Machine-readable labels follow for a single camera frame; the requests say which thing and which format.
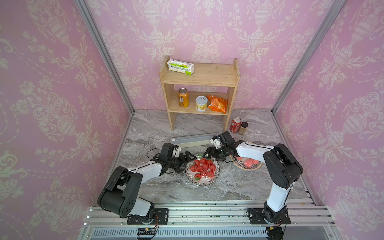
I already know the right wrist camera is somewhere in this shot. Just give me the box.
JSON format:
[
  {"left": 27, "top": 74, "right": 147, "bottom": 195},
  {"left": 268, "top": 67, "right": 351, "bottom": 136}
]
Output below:
[{"left": 210, "top": 136, "right": 223, "bottom": 149}]

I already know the white green carton box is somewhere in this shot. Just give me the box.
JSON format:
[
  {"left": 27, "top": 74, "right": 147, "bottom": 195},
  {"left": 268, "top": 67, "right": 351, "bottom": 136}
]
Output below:
[{"left": 167, "top": 59, "right": 195, "bottom": 75}]

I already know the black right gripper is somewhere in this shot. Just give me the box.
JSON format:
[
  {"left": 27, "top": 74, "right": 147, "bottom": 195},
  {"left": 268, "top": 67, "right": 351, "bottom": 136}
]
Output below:
[{"left": 202, "top": 146, "right": 229, "bottom": 161}]

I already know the wooden shelf unit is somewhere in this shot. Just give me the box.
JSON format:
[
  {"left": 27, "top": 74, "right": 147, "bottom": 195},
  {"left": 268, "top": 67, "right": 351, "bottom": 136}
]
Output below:
[{"left": 159, "top": 56, "right": 241, "bottom": 131}]

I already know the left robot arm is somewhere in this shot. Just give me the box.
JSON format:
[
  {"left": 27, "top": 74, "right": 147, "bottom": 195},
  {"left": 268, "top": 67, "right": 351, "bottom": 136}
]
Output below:
[{"left": 97, "top": 143, "right": 197, "bottom": 225}]

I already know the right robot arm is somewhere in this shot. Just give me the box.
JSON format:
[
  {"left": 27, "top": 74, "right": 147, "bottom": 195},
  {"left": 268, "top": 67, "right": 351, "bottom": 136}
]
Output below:
[{"left": 203, "top": 131, "right": 304, "bottom": 224}]

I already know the white yellow tin can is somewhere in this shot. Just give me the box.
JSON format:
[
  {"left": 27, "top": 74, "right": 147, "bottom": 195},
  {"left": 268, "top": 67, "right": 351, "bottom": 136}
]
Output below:
[{"left": 195, "top": 96, "right": 208, "bottom": 112}]

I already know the aluminium corner rail left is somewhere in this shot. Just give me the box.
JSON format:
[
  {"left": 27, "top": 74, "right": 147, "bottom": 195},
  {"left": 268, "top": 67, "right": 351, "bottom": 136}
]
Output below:
[{"left": 74, "top": 0, "right": 135, "bottom": 116}]

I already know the orange drink can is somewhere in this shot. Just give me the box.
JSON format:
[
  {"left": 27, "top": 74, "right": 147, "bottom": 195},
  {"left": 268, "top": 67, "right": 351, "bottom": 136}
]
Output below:
[{"left": 178, "top": 88, "right": 189, "bottom": 108}]

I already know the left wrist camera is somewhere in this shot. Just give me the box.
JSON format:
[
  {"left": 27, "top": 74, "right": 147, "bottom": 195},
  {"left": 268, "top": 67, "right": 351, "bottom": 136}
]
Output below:
[{"left": 173, "top": 145, "right": 182, "bottom": 158}]

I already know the spice jar with black lid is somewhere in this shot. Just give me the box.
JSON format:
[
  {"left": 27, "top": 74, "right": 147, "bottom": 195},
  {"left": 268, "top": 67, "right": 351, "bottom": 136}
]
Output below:
[{"left": 238, "top": 122, "right": 249, "bottom": 135}]

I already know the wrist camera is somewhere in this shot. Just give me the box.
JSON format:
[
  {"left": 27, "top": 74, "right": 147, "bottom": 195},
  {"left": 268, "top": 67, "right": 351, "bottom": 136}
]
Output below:
[
  {"left": 210, "top": 136, "right": 223, "bottom": 149},
  {"left": 173, "top": 145, "right": 182, "bottom": 158}
]

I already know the aluminium corner rail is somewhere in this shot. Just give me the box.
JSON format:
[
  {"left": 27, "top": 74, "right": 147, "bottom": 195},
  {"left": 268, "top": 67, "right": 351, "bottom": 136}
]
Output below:
[
  {"left": 74, "top": 0, "right": 135, "bottom": 116},
  {"left": 271, "top": 0, "right": 347, "bottom": 117}
]

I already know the orange snack bag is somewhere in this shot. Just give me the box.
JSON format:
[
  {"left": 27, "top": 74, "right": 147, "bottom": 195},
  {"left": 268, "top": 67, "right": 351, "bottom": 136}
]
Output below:
[{"left": 207, "top": 95, "right": 228, "bottom": 114}]

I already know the glass plate of strawberries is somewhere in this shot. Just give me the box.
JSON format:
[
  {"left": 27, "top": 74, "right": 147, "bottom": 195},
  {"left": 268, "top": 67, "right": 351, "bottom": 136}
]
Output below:
[{"left": 184, "top": 152, "right": 220, "bottom": 187}]

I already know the cream plastic wrap dispenser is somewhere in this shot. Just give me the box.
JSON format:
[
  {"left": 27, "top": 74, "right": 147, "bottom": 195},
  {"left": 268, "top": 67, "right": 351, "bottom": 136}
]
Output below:
[{"left": 170, "top": 133, "right": 219, "bottom": 148}]

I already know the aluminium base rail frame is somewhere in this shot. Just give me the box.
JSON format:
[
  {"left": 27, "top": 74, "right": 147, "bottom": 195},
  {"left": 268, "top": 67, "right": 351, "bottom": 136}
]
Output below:
[{"left": 77, "top": 188, "right": 340, "bottom": 240}]

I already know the red cola can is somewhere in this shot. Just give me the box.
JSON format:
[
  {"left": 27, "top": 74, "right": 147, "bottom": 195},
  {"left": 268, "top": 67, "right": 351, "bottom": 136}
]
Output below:
[{"left": 230, "top": 117, "right": 242, "bottom": 133}]

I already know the aluminium corner rail right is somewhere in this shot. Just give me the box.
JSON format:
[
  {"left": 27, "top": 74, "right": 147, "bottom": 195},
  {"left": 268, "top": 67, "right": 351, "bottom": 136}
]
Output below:
[{"left": 271, "top": 0, "right": 347, "bottom": 117}]

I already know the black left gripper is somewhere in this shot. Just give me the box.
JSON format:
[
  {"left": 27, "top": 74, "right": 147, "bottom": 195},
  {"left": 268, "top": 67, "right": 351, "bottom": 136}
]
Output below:
[{"left": 167, "top": 150, "right": 198, "bottom": 173}]

